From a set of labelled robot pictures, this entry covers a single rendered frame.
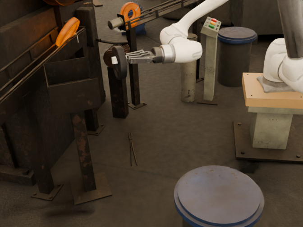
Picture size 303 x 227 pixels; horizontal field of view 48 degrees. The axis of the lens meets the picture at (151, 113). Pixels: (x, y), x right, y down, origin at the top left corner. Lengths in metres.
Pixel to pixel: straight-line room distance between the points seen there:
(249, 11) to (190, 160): 2.10
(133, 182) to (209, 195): 0.77
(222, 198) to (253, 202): 0.11
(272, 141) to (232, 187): 0.93
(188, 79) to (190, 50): 0.94
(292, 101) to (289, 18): 0.51
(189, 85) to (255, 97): 0.79
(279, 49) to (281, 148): 0.63
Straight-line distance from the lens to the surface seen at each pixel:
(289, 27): 1.68
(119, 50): 1.54
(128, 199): 1.86
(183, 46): 1.64
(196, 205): 1.22
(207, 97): 2.68
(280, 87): 2.02
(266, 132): 2.14
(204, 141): 2.24
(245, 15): 3.77
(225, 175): 1.35
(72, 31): 2.03
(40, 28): 1.92
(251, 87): 2.04
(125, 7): 2.35
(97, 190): 1.92
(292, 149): 2.25
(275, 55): 1.93
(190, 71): 2.55
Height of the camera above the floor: 1.32
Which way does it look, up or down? 31 degrees down
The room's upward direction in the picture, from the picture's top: 3 degrees counter-clockwise
